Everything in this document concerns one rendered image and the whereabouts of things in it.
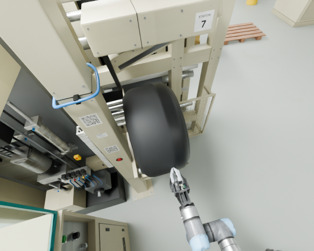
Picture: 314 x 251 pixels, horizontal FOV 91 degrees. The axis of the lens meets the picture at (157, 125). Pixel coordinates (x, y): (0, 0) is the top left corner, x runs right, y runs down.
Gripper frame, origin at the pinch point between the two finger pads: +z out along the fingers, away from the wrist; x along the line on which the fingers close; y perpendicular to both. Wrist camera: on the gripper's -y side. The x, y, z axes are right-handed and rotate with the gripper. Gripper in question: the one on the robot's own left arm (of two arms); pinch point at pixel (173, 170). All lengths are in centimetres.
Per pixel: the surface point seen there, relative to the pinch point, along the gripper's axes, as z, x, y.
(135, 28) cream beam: 41, 2, 58
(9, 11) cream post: 13, 32, 74
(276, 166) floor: 19, -141, -118
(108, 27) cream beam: 41, 13, 61
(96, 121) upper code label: 17.8, 29.2, 32.5
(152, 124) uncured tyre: 13.4, 5.4, 25.7
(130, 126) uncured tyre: 16.7, 15.9, 24.7
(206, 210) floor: -3, -35, -121
